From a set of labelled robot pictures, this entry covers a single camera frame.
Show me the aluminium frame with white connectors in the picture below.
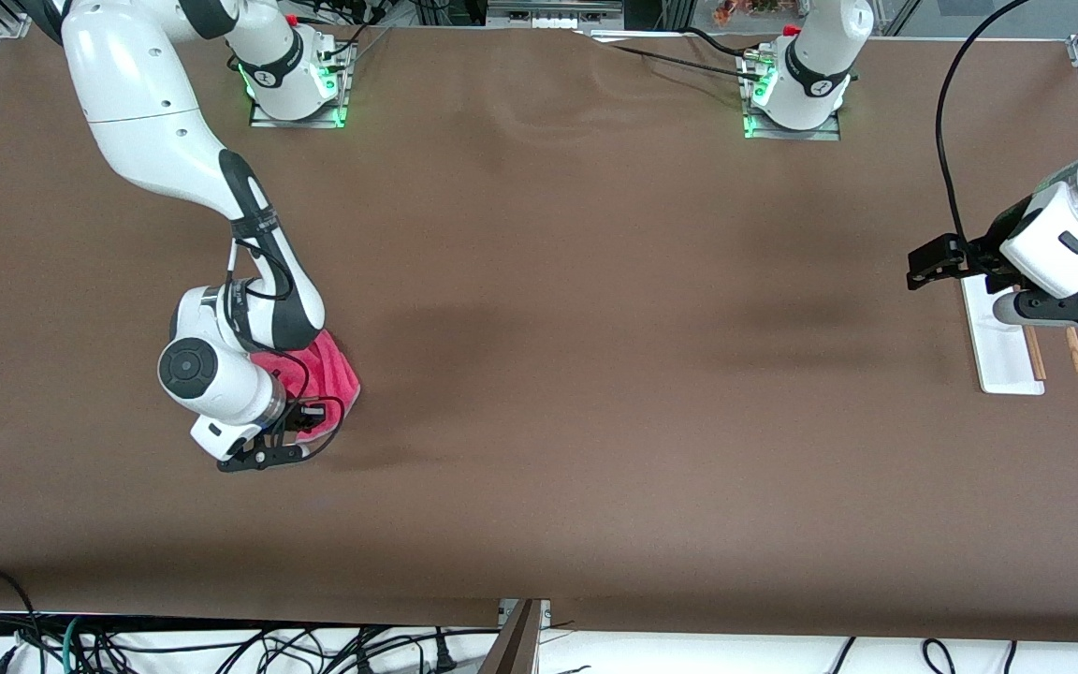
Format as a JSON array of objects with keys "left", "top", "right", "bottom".
[{"left": 487, "top": 0, "right": 625, "bottom": 31}]

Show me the small metal table bracket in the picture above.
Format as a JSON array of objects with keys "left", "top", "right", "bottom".
[{"left": 498, "top": 599, "right": 553, "bottom": 631}]

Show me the pink towel with grey edge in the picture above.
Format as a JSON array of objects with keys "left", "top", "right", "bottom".
[{"left": 249, "top": 330, "right": 362, "bottom": 443}]

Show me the white rack base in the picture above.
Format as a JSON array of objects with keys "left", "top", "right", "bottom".
[{"left": 960, "top": 273, "right": 1046, "bottom": 396}]

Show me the black cable across table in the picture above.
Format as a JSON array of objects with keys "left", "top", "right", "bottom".
[{"left": 575, "top": 26, "right": 770, "bottom": 83}]

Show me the brown angled bar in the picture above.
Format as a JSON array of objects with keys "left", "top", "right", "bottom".
[{"left": 478, "top": 599, "right": 545, "bottom": 674}]

